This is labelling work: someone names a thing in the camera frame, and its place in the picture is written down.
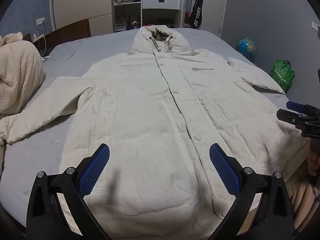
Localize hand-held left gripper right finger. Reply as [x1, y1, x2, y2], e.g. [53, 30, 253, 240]
[209, 143, 294, 240]

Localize beige sliding door wardrobe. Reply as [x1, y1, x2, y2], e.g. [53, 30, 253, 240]
[49, 0, 185, 37]

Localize cream knitted blanket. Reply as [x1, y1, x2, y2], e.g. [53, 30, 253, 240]
[0, 32, 47, 145]

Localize person's right hand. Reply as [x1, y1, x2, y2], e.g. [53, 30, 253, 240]
[308, 140, 320, 178]

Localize white charging cable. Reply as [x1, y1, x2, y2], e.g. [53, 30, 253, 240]
[37, 34, 52, 62]

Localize green shopping bag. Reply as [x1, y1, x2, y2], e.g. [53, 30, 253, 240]
[269, 59, 296, 92]

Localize black racket bag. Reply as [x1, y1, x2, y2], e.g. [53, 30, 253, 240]
[186, 0, 205, 29]

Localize blue globe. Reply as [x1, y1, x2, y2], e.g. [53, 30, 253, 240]
[235, 37, 257, 63]

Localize brown wooden bedside table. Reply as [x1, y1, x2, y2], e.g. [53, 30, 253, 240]
[44, 19, 91, 53]

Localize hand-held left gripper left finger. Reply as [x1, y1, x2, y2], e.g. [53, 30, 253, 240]
[26, 143, 112, 240]

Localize bed with grey sheet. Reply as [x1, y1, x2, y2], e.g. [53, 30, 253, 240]
[0, 27, 303, 220]

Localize stack of folded clothes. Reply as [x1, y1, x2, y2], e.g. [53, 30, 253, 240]
[115, 17, 129, 32]

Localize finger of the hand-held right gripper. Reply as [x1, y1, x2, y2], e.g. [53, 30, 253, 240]
[276, 108, 304, 128]
[286, 101, 313, 114]

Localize person's plaid clothing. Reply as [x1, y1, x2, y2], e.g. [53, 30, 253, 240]
[285, 172, 320, 230]

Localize white hooded padded jacket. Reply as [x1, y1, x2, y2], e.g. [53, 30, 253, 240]
[5, 25, 310, 240]

